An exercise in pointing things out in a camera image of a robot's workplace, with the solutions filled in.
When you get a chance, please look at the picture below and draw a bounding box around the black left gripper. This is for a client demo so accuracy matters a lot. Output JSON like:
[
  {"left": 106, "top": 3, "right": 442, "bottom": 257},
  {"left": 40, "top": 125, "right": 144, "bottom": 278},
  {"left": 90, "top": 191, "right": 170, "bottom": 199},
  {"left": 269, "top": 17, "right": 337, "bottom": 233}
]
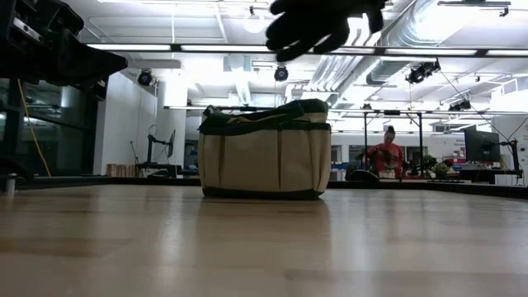
[{"left": 0, "top": 31, "right": 129, "bottom": 101}]

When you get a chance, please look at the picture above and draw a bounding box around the black glove red cuff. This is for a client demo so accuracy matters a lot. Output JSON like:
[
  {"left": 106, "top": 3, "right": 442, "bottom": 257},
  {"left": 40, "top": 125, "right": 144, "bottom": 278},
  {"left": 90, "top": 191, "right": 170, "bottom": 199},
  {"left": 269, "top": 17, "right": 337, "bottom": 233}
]
[{"left": 265, "top": 0, "right": 388, "bottom": 64}]

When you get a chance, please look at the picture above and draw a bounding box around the monitor on black arm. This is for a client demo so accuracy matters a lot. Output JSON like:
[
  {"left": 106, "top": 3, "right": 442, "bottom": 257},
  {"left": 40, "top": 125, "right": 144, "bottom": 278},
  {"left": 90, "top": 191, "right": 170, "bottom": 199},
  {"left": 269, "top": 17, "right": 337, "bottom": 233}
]
[{"left": 146, "top": 129, "right": 177, "bottom": 166}]

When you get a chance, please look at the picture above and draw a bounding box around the beige green gardening bag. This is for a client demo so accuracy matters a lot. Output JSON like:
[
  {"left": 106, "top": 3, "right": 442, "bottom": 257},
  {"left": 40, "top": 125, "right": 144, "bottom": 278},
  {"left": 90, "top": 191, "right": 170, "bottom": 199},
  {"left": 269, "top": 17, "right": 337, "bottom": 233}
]
[{"left": 196, "top": 97, "right": 332, "bottom": 201}]

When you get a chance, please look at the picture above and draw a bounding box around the black hanging spotlight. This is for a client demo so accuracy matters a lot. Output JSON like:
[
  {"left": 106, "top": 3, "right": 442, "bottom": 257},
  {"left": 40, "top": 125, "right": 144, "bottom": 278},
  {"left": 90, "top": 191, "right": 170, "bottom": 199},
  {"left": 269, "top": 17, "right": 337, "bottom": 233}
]
[
  {"left": 405, "top": 59, "right": 441, "bottom": 86},
  {"left": 273, "top": 64, "right": 290, "bottom": 83},
  {"left": 137, "top": 68, "right": 154, "bottom": 87},
  {"left": 447, "top": 98, "right": 474, "bottom": 112}
]

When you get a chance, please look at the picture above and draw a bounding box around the black overhead beam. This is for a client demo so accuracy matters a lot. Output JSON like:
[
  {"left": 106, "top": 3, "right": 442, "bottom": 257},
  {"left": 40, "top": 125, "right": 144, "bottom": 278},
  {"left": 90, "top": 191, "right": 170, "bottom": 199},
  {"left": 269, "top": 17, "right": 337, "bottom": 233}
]
[{"left": 84, "top": 42, "right": 528, "bottom": 59}]

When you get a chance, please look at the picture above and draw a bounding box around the wooden block stack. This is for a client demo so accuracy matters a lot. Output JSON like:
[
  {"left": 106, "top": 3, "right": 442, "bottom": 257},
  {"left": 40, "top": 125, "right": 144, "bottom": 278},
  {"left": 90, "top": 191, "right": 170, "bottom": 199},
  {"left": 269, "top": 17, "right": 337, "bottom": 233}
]
[{"left": 106, "top": 163, "right": 137, "bottom": 177}]

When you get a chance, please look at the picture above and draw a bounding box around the black chair back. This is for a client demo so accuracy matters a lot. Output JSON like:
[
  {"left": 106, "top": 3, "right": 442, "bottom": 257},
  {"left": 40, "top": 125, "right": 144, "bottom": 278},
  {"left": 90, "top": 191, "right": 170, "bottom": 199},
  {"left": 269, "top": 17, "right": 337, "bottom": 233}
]
[{"left": 345, "top": 168, "right": 380, "bottom": 182}]

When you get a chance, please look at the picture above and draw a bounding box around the person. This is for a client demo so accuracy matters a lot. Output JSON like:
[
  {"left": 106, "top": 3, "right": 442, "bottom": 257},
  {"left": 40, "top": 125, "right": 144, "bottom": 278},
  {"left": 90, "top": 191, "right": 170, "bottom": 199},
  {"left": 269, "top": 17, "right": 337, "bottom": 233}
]
[{"left": 366, "top": 125, "right": 404, "bottom": 179}]

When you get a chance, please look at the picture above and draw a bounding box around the green background plant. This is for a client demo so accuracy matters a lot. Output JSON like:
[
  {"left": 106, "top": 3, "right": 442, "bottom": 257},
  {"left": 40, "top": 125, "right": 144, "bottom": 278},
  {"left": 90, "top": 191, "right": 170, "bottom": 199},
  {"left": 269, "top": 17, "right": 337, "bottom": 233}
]
[{"left": 428, "top": 163, "right": 449, "bottom": 179}]

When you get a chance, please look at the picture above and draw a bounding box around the black computer monitor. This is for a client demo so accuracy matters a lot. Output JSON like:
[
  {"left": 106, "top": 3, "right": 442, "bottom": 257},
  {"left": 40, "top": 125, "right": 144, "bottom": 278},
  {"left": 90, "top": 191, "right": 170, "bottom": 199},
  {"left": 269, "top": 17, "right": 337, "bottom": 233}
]
[{"left": 464, "top": 130, "right": 502, "bottom": 163}]

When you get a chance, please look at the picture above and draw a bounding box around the dark background desk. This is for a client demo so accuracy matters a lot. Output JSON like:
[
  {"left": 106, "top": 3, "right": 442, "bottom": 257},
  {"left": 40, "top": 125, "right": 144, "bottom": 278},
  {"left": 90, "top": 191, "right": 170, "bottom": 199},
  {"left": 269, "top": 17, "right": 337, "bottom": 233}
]
[{"left": 445, "top": 167, "right": 525, "bottom": 185}]

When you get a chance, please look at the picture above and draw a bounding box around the yellow hanging cable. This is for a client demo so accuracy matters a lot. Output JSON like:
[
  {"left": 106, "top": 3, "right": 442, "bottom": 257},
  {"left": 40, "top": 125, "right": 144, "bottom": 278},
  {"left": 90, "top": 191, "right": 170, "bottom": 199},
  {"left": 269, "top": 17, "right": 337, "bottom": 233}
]
[{"left": 16, "top": 78, "right": 52, "bottom": 178}]

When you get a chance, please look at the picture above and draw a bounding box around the black rig post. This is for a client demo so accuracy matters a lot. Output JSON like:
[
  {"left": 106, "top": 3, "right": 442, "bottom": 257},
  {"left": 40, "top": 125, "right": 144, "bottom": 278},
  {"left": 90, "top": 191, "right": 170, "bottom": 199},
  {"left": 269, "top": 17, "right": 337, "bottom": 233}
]
[{"left": 0, "top": 78, "right": 26, "bottom": 182}]

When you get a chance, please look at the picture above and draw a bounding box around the black background frame stand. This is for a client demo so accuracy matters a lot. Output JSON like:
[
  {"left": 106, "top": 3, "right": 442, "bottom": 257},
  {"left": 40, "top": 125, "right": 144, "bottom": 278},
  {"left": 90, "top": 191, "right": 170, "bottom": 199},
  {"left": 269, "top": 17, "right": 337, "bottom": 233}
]
[{"left": 362, "top": 109, "right": 424, "bottom": 179}]

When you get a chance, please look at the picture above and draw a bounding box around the black metal table frame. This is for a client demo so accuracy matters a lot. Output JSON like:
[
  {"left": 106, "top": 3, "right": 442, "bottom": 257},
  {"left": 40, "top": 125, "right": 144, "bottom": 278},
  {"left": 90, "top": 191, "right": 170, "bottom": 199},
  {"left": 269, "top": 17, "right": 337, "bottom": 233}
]
[{"left": 0, "top": 175, "right": 528, "bottom": 200}]

